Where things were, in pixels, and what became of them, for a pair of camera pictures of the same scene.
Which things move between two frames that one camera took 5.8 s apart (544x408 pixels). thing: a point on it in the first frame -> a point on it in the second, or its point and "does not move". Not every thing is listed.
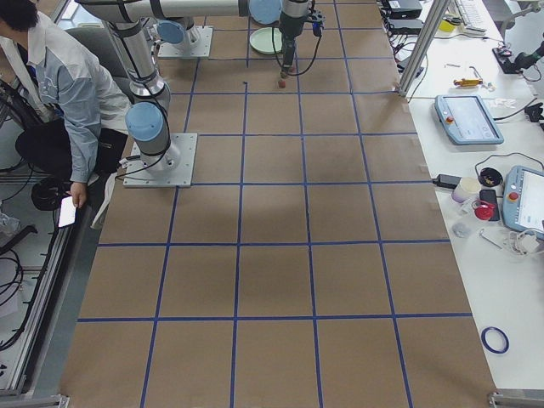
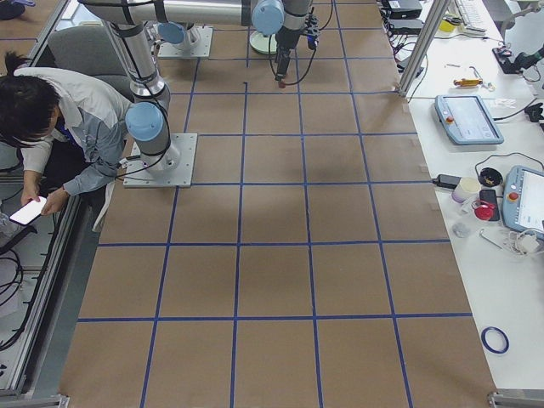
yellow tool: [466, 82] does not move
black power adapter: [448, 181] does not move
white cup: [467, 189] does not move
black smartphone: [67, 214] -> [30, 212]
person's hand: [79, 190] -> [54, 201]
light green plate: [261, 39] does not move
